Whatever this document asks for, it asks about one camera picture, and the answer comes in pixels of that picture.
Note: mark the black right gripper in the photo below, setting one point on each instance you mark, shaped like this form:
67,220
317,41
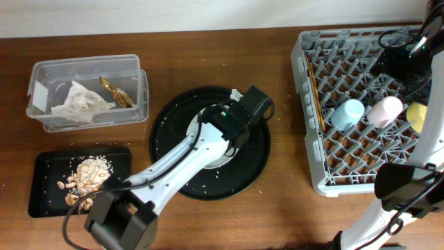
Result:
389,63

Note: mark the yellow bowl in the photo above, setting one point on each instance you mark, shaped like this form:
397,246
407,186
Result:
416,113

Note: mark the grey plate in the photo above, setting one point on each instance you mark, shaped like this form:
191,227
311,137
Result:
222,161

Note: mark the pink cup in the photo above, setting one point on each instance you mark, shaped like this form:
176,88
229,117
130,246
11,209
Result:
385,111

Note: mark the light blue cup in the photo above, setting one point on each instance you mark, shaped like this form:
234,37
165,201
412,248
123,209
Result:
348,114

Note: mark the food scraps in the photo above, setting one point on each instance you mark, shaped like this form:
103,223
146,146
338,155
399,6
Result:
90,174

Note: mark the white paper napkin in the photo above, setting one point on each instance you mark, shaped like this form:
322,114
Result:
81,104

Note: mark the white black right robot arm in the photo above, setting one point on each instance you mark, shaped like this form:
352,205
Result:
408,192

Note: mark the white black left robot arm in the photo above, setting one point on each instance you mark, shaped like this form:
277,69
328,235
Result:
125,213

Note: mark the clear plastic waste bin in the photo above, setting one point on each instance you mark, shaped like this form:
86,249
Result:
50,82

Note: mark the round black serving tray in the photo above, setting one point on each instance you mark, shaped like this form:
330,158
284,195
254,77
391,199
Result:
170,127

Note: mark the gold candy wrapper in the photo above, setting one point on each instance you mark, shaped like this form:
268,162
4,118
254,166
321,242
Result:
118,94

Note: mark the black rectangular tray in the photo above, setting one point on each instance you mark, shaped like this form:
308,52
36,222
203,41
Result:
47,199

